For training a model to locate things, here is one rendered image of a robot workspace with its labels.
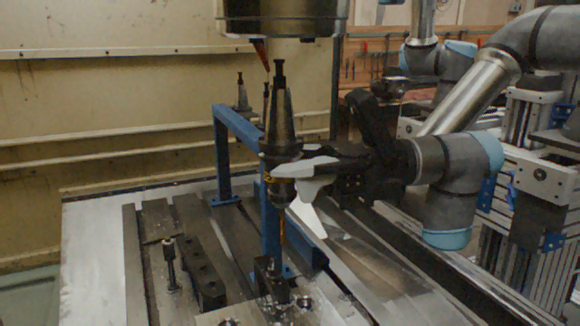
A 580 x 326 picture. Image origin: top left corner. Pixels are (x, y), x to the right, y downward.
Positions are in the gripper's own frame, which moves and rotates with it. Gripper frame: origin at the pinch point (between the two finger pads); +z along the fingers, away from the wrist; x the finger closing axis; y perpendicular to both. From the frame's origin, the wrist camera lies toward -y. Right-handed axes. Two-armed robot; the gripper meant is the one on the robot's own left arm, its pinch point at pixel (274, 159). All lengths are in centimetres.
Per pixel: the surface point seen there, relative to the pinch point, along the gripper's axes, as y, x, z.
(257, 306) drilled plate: 29.7, 6.2, 1.6
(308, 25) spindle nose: -17.2, -7.8, -1.9
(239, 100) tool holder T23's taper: 4, 62, -4
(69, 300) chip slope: 60, 58, 48
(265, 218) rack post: 22.1, 23.4, -3.4
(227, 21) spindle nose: -17.5, -3.6, 5.9
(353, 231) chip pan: 62, 76, -51
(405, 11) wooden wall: -26, 296, -196
